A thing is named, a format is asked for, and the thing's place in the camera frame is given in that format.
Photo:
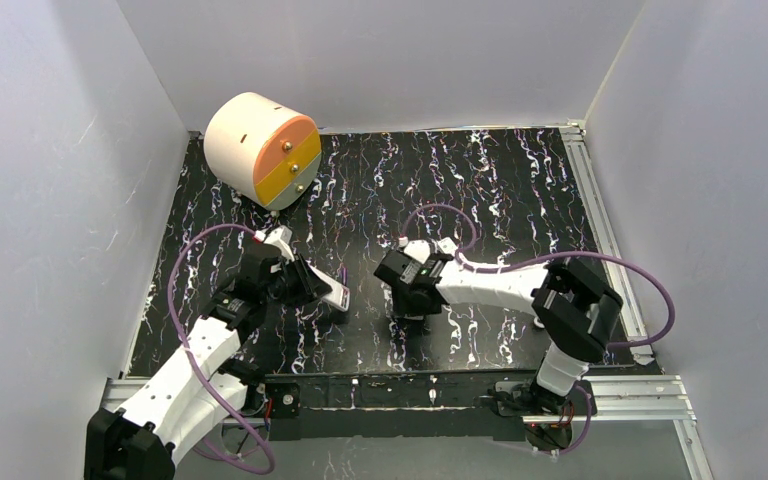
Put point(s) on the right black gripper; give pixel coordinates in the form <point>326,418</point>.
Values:
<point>408,304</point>

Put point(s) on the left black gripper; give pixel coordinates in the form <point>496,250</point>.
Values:
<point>306,282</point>

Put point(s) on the white remote with buttons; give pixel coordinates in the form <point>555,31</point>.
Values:
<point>338,296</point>

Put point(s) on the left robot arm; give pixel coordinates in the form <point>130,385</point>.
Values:
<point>203,382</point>

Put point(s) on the long white remote control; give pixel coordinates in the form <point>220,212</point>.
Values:
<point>449,247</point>

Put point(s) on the round three-colour drawer box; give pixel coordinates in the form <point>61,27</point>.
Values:
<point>267,152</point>

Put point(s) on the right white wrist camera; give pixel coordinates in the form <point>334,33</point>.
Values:
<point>418,250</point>

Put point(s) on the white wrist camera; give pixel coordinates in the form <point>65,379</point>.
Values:
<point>418,250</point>
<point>280,237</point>

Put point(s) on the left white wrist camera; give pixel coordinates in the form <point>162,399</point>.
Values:
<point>280,237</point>

